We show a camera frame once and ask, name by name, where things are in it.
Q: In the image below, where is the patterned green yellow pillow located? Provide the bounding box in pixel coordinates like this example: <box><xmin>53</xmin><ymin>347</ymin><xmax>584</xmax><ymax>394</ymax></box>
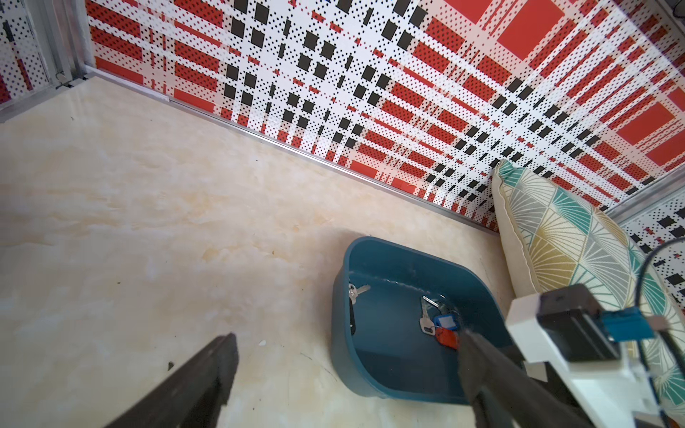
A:
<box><xmin>492</xmin><ymin>159</ymin><xmax>684</xmax><ymax>427</ymax></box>

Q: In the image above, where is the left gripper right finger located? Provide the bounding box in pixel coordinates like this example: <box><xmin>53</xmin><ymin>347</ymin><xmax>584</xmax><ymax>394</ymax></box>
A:
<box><xmin>458</xmin><ymin>330</ymin><xmax>593</xmax><ymax>427</ymax></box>

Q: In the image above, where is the key with long black tag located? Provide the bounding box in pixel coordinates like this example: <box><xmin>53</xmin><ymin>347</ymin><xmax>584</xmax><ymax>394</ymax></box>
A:
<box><xmin>348</xmin><ymin>283</ymin><xmax>371</xmax><ymax>335</ymax></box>

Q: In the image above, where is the key with blue tag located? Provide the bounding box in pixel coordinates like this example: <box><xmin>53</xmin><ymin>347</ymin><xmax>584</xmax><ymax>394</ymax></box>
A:
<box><xmin>422</xmin><ymin>296</ymin><xmax>462</xmax><ymax>331</ymax></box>

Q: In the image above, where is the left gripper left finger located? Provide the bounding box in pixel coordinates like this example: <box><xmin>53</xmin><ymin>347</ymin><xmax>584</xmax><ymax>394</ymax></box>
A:
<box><xmin>108</xmin><ymin>333</ymin><xmax>239</xmax><ymax>427</ymax></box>

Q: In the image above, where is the teal plastic storage box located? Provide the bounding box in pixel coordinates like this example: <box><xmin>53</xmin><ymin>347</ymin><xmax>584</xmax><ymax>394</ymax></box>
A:
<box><xmin>331</xmin><ymin>236</ymin><xmax>513</xmax><ymax>405</ymax></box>

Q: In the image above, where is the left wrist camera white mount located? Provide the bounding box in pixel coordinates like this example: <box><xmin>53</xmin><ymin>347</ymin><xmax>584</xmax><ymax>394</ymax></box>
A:
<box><xmin>506</xmin><ymin>285</ymin><xmax>684</xmax><ymax>427</ymax></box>

